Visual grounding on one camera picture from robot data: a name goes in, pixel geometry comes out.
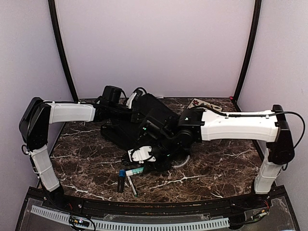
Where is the small green circuit board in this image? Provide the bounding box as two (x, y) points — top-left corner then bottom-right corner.
(68, 216), (90, 228)

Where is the black frame post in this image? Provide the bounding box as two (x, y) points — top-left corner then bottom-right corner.
(232, 0), (262, 103)
(48, 0), (79, 102)

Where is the black front table rail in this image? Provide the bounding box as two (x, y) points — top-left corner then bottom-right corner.
(43, 190), (272, 218)

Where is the floral square plate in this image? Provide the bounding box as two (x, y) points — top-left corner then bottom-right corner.
(187, 98), (222, 112)

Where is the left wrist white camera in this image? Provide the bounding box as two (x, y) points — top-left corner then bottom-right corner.
(125, 87), (147, 109)

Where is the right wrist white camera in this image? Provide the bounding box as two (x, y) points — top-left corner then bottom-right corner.
(121, 146), (156, 166)

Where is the white green glue stick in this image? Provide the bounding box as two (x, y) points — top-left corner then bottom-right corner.
(126, 167), (144, 176)

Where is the white slotted cable duct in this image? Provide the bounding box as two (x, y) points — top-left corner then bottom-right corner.
(30, 205), (230, 231)

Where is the blue cap white pen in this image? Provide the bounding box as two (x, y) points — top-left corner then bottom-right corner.
(127, 176), (138, 197)

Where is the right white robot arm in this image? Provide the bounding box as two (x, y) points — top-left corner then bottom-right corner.
(139, 104), (298, 209)

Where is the wrist white camera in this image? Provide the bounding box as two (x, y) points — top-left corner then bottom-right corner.
(125, 87), (147, 109)
(121, 146), (156, 166)

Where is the black student backpack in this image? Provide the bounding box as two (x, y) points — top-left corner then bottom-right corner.
(100, 93), (193, 169)

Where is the blue cap black highlighter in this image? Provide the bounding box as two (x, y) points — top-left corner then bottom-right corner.
(117, 169), (126, 193)

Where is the left black frame post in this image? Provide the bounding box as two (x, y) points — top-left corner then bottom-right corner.
(48, 0), (79, 102)

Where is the right black frame post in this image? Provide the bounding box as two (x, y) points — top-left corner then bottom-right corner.
(232, 0), (262, 103)

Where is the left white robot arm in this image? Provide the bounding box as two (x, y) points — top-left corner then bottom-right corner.
(19, 86), (147, 210)

